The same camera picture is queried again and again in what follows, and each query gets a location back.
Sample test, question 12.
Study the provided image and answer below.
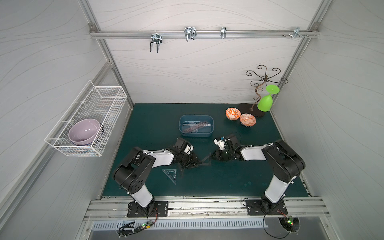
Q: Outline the stencil ruler large dark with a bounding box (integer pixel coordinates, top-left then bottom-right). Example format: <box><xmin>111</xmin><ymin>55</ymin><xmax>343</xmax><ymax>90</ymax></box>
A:
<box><xmin>183</xmin><ymin>122</ymin><xmax>211</xmax><ymax>133</ymax></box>

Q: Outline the blue plastic storage box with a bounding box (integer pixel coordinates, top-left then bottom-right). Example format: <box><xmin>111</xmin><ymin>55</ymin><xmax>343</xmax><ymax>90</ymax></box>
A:
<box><xmin>179</xmin><ymin>115</ymin><xmax>215</xmax><ymax>138</ymax></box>

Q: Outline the thin clear straight ruler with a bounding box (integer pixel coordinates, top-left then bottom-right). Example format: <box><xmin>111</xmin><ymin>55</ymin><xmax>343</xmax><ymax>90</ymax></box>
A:
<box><xmin>182</xmin><ymin>121</ymin><xmax>211</xmax><ymax>127</ymax></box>

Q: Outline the clear protractor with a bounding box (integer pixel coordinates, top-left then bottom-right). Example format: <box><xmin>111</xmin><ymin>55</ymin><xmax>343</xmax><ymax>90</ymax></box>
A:
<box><xmin>185</xmin><ymin>122</ymin><xmax>200</xmax><ymax>133</ymax></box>

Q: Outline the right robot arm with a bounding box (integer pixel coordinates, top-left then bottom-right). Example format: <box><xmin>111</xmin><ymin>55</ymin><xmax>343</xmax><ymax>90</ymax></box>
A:
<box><xmin>213</xmin><ymin>135</ymin><xmax>306</xmax><ymax>213</ymax></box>

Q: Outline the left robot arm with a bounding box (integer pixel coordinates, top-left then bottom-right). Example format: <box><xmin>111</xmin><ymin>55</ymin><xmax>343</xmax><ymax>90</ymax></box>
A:
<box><xmin>113</xmin><ymin>146</ymin><xmax>202</xmax><ymax>208</ymax></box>

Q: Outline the clear triangle ruler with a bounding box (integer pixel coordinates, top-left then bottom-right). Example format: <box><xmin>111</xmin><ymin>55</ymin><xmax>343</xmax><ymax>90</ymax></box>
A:
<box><xmin>163</xmin><ymin>169</ymin><xmax>177</xmax><ymax>185</ymax></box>

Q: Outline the orange patterned bowl left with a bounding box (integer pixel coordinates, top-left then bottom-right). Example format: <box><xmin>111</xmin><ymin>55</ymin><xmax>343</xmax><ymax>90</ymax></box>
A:
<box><xmin>225</xmin><ymin>108</ymin><xmax>241</xmax><ymax>121</ymax></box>

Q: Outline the green table mat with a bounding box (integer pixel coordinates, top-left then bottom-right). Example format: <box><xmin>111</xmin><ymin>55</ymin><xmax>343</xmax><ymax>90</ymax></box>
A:
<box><xmin>112</xmin><ymin>103</ymin><xmax>281</xmax><ymax>197</ymax></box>

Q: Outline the green plastic goblet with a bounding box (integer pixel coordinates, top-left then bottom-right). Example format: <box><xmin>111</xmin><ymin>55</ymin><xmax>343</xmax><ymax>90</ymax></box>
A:
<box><xmin>258</xmin><ymin>85</ymin><xmax>280</xmax><ymax>112</ymax></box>

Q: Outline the brown metal cup stand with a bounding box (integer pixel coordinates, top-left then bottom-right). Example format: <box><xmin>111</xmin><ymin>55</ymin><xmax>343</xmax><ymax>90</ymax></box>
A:
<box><xmin>238</xmin><ymin>65</ymin><xmax>281</xmax><ymax>118</ymax></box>

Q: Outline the lilac bowl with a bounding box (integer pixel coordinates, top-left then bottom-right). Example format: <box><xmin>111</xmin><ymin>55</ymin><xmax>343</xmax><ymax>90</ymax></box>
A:
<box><xmin>68</xmin><ymin>119</ymin><xmax>101</xmax><ymax>146</ymax></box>

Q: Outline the metal hook small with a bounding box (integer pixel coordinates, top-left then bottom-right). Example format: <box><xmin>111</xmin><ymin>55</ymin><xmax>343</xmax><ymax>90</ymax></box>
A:
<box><xmin>221</xmin><ymin>27</ymin><xmax>227</xmax><ymax>39</ymax></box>

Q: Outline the metal hook left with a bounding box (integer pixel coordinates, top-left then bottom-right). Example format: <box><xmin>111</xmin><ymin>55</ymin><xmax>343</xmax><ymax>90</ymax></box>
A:
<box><xmin>150</xmin><ymin>33</ymin><xmax>163</xmax><ymax>53</ymax></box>

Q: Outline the metal hook middle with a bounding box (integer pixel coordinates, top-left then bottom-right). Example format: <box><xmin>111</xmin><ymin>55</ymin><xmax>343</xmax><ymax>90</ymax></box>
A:
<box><xmin>184</xmin><ymin>27</ymin><xmax>197</xmax><ymax>42</ymax></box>

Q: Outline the metal hook right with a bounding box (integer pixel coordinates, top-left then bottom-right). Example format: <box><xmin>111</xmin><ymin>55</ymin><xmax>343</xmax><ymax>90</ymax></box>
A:
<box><xmin>282</xmin><ymin>27</ymin><xmax>309</xmax><ymax>39</ymax></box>

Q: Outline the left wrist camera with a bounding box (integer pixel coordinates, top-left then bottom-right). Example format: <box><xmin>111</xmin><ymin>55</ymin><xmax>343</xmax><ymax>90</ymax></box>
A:
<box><xmin>174</xmin><ymin>138</ymin><xmax>194</xmax><ymax>155</ymax></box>

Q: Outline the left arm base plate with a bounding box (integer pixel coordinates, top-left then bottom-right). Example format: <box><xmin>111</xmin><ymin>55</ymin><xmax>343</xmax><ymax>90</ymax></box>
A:
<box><xmin>127</xmin><ymin>200</ymin><xmax>169</xmax><ymax>218</ymax></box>

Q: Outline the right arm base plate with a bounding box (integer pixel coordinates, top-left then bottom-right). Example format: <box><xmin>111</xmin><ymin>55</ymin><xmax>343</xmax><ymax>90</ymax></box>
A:
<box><xmin>244</xmin><ymin>199</ymin><xmax>288</xmax><ymax>216</ymax></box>

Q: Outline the white cable duct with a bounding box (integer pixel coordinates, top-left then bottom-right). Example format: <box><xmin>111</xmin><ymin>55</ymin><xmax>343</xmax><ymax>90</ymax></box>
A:
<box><xmin>92</xmin><ymin>218</ymin><xmax>269</xmax><ymax>231</ymax></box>

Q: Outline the aluminium front rail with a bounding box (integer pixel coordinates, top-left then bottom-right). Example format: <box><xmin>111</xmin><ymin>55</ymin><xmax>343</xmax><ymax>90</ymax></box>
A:
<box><xmin>84</xmin><ymin>197</ymin><xmax>331</xmax><ymax>221</ymax></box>

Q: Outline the aluminium rail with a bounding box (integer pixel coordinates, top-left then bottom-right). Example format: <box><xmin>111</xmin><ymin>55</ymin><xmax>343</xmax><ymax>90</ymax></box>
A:
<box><xmin>84</xmin><ymin>197</ymin><xmax>331</xmax><ymax>221</ymax></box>
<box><xmin>90</xmin><ymin>29</ymin><xmax>321</xmax><ymax>40</ymax></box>

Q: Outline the white wire basket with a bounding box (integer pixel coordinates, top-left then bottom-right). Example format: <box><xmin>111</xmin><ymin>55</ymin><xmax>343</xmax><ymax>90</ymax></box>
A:
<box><xmin>45</xmin><ymin>81</ymin><xmax>127</xmax><ymax>157</ymax></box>

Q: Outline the aluminium top rail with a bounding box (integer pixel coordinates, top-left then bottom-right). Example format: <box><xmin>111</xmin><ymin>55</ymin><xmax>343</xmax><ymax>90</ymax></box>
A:
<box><xmin>90</xmin><ymin>29</ymin><xmax>321</xmax><ymax>40</ymax></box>

